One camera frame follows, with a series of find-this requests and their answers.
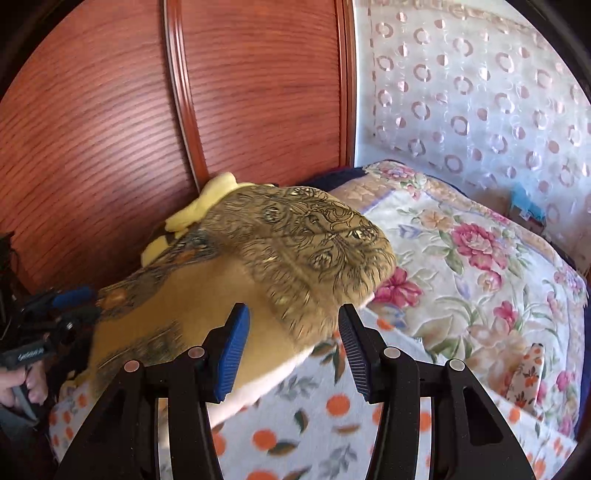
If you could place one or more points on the floral blanket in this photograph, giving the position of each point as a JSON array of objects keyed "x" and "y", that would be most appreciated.
[{"x": 461, "y": 277}]

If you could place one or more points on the wooden louvered wardrobe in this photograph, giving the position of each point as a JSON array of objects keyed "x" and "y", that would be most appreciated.
[{"x": 254, "y": 92}]

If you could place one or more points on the yellow plush toy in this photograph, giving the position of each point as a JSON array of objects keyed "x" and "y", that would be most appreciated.
[{"x": 217, "y": 189}]

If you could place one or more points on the blue bag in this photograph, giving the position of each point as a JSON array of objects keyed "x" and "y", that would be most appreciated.
[{"x": 524, "y": 203}]

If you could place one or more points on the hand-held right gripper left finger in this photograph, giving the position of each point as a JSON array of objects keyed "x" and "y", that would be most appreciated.
[{"x": 233, "y": 350}]

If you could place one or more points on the circle patterned sheer curtain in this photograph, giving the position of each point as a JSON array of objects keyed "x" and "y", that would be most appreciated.
[{"x": 461, "y": 92}]

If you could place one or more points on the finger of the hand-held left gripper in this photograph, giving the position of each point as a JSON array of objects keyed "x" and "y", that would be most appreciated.
[
  {"x": 74, "y": 295},
  {"x": 78, "y": 317}
]

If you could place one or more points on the golden brown patterned garment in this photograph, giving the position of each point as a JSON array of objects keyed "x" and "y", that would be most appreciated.
[{"x": 258, "y": 258}]

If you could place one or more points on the orange print bedsheet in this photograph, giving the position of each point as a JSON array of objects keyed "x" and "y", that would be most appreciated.
[{"x": 314, "y": 415}]

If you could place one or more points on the person's left hand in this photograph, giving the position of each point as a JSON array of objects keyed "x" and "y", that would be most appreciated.
[{"x": 34, "y": 387}]

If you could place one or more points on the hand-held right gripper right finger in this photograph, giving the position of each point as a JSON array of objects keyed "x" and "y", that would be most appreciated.
[{"x": 360, "y": 355}]

